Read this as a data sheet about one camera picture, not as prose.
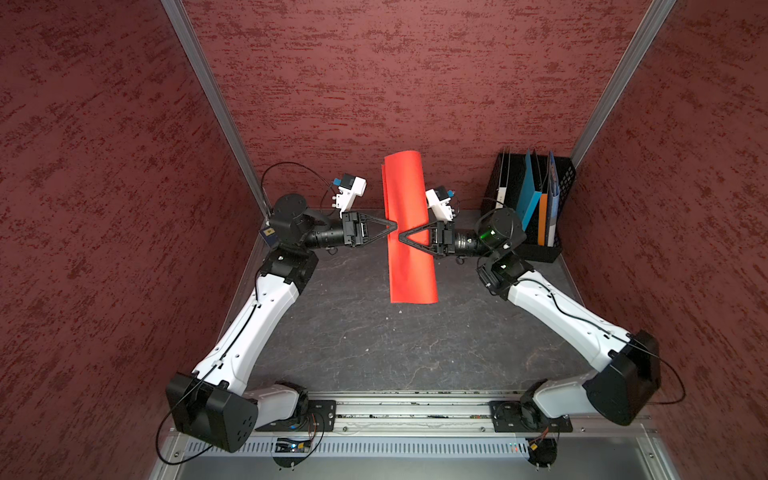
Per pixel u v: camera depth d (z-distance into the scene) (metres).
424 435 0.72
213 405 0.37
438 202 0.58
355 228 0.55
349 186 0.56
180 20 0.71
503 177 0.90
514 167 1.03
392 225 0.58
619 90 0.85
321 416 0.75
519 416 0.66
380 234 0.58
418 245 0.55
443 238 0.53
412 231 0.55
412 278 0.56
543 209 0.90
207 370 0.39
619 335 0.43
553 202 0.87
